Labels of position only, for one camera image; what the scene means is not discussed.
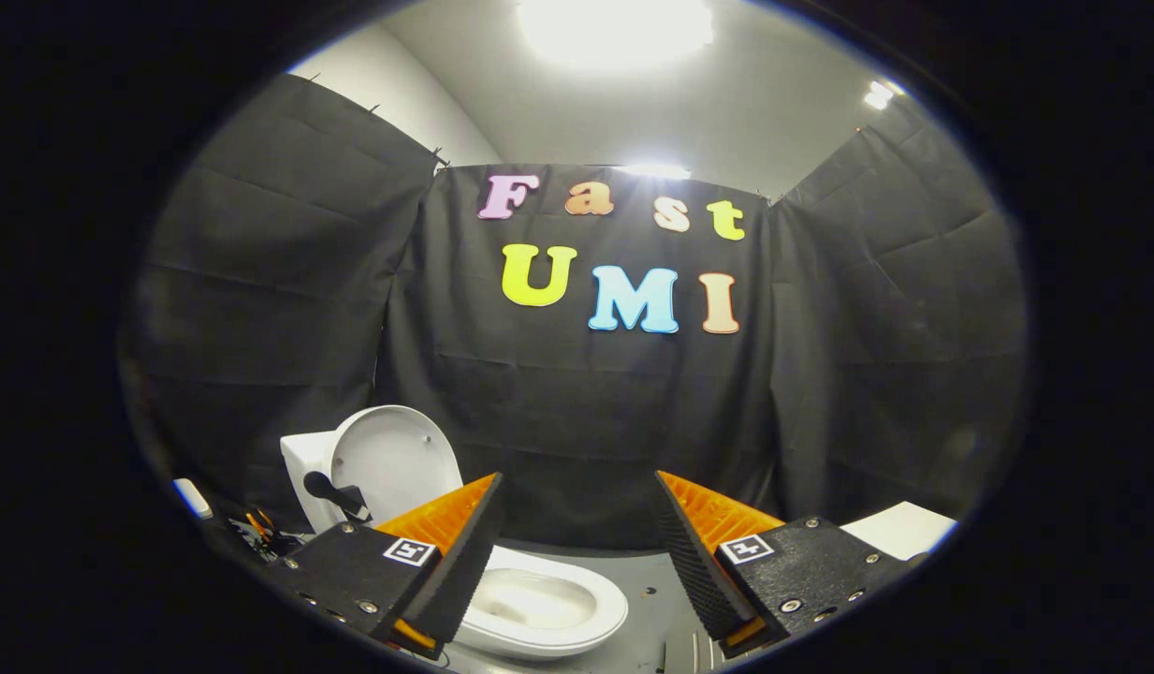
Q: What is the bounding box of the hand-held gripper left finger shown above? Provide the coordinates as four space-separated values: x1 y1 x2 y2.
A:
263 471 504 661

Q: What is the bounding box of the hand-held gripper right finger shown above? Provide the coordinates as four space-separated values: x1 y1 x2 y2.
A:
653 469 914 656

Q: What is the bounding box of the white toilet lid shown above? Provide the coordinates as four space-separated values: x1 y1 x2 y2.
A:
324 404 465 525

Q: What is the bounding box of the black lid handle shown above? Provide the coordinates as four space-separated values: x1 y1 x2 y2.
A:
302 471 373 523

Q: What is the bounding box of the white toilet seat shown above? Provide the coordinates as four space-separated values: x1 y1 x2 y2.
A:
460 546 629 652

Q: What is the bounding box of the white ceramic toilet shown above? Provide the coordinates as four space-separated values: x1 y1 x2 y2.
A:
279 431 629 661

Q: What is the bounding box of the black backdrop cloth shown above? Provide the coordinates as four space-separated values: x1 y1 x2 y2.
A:
118 73 1027 551

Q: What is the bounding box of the grey drawer cabinet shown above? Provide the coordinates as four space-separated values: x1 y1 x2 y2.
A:
665 501 958 670

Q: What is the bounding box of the large bright ceiling light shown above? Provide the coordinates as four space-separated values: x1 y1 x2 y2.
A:
516 0 716 71

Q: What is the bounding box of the bundle of cables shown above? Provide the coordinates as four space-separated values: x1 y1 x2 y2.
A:
228 507 301 561

